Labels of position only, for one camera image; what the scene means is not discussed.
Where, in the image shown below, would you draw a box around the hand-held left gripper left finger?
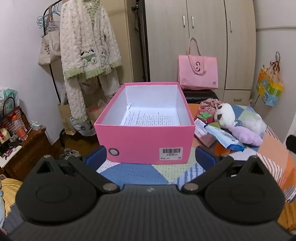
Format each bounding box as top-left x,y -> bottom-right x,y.
35,146 -> 119,194

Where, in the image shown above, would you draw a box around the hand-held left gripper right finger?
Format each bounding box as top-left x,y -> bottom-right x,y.
181,146 -> 266,194

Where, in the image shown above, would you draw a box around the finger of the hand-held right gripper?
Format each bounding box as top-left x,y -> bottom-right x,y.
285,134 -> 296,154

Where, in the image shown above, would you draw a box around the white fluffy plush toy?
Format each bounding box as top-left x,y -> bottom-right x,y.
240,113 -> 267,135

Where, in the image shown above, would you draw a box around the purple plush toy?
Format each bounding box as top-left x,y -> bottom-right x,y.
228,125 -> 264,146

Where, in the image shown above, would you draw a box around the pink cardboard box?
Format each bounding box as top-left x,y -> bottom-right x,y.
94,82 -> 196,164

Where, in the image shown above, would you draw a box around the white and brown plush toy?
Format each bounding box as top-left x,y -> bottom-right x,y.
213,103 -> 236,129

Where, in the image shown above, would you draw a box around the patterned slippers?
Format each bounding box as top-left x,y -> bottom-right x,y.
60,148 -> 81,160

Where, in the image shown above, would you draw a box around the pink and white tissue packet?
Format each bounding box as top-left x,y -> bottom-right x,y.
194,119 -> 218,147

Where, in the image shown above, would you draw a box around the blue and white tissue packet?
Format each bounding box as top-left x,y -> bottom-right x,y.
203,125 -> 244,152

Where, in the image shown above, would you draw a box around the red strawberry plush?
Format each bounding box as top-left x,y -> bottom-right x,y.
196,109 -> 215,124

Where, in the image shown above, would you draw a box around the brown paper bag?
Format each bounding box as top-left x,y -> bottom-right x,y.
58,102 -> 77,136

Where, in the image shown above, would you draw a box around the floral fabric scrunchie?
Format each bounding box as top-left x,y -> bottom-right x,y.
199,98 -> 223,112

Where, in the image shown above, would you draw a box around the white fleece pajama pants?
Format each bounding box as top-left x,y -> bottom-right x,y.
65,70 -> 121,137

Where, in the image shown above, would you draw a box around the colorful gift bag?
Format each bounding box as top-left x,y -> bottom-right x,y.
256,52 -> 284,107

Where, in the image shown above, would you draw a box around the black suitcase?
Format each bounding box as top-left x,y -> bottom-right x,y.
183,89 -> 219,104

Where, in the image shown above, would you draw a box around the wooden nightstand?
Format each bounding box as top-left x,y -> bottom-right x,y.
0,127 -> 52,181

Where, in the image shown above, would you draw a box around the printed paper sheet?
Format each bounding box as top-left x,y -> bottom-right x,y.
121,103 -> 181,127

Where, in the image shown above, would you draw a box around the orange drink bottle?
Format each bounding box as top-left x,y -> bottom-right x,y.
13,115 -> 28,141

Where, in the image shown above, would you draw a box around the pink tote bag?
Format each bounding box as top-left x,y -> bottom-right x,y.
178,37 -> 218,90

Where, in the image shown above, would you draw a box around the black clothes rack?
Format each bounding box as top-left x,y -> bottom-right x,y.
43,0 -> 67,149

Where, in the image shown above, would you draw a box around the woven basket bag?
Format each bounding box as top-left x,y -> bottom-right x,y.
2,97 -> 30,137

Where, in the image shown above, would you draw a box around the yellow cloth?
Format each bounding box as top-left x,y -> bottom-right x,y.
0,178 -> 23,232

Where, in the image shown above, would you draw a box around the green and white plastic pack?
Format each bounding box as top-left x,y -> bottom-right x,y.
0,87 -> 19,116

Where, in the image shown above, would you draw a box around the beige canvas tote bag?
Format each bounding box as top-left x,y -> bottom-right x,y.
38,14 -> 62,75

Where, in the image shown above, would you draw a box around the white fleece pajama jacket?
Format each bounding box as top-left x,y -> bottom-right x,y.
60,0 -> 122,80

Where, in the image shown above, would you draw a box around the black tripod pole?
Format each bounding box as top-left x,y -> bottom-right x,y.
131,0 -> 148,82

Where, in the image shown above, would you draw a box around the beige wardrobe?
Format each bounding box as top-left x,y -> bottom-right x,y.
143,0 -> 257,105

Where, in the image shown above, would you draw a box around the blue wire hangers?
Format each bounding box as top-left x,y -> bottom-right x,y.
37,2 -> 62,30

